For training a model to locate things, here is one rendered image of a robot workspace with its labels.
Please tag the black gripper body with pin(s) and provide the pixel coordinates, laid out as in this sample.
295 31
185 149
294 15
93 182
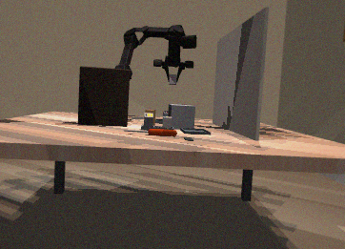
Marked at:
173 60

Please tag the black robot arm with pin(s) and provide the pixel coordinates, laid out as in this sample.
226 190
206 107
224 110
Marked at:
175 34

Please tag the red-handled screwdriver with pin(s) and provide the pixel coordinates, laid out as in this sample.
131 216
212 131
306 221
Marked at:
156 132

